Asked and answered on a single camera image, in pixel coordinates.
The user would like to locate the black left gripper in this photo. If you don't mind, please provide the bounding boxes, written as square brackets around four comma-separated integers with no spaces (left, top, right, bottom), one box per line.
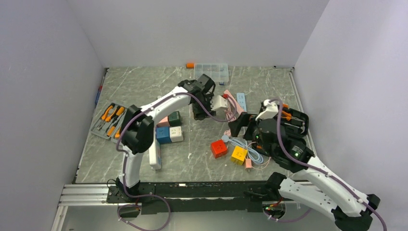
[192,94,217,121]

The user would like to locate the light blue power cable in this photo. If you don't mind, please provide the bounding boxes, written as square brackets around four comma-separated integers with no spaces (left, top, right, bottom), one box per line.
[221,134,265,165]

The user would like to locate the pink cube socket adapter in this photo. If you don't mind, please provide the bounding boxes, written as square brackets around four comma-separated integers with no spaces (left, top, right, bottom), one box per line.
[244,158,253,172]

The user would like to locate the yellow cube socket adapter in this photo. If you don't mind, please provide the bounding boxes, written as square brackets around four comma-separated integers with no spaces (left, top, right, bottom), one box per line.
[230,146,248,166]

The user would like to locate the pink power strip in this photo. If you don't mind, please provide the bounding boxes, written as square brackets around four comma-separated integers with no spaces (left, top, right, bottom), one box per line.
[223,90,244,114]

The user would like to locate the pink power strip cable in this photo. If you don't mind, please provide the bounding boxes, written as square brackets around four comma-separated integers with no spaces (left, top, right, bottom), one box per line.
[223,105,238,138]

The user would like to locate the light blue power strip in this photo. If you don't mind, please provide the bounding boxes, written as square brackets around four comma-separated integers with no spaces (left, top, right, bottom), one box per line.
[236,92,247,112]

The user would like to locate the green cube socket adapter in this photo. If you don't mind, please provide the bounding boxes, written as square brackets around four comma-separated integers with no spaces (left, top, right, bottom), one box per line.
[167,111,182,127]

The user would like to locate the red cube socket adapter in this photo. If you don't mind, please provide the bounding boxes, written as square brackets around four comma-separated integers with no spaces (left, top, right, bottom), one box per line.
[210,140,228,159]

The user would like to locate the white cube socket adapter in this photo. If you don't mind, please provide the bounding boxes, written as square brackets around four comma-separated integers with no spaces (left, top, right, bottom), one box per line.
[169,126,184,142]

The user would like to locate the blue cube socket adapter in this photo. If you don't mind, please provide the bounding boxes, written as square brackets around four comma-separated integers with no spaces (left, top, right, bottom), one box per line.
[156,127,172,144]

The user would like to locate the white power strip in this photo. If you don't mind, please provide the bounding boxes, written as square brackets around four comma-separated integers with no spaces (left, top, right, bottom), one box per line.
[148,139,162,170]

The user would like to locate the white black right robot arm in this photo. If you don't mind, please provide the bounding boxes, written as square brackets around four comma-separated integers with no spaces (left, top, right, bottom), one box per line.
[229,112,381,231]

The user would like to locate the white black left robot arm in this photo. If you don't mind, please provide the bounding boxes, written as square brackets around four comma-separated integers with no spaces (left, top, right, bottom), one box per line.
[117,74,216,202]

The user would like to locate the clear plastic organizer box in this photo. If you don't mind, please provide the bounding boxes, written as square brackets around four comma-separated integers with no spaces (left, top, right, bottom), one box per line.
[194,63,229,85]

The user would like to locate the black tool case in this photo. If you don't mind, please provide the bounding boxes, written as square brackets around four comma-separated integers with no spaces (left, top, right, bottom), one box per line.
[273,102,309,149]

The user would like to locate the orange black screwdriver in tray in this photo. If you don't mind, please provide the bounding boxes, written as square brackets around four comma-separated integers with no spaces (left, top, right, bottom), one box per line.
[106,106,125,137]

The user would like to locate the grey plastic tool tray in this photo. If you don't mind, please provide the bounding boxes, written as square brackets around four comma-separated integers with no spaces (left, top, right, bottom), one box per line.
[90,103,127,141]

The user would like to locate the orange black pliers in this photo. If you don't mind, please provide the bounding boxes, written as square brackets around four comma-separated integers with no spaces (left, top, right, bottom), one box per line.
[97,103,116,130]

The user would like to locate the blue red pen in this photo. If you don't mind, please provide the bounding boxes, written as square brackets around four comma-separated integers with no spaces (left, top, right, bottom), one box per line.
[94,77,105,106]

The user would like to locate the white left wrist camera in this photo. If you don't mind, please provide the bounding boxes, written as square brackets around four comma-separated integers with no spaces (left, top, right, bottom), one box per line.
[210,95,229,111]

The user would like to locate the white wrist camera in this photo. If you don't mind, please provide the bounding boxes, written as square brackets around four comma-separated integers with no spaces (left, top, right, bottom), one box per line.
[255,99,279,121]
[210,95,229,111]

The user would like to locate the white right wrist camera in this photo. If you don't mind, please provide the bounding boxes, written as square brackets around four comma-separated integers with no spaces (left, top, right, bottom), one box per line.
[255,99,279,121]

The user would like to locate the black aluminium base frame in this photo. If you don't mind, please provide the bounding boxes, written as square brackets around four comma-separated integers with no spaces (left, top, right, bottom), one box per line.
[59,181,279,215]

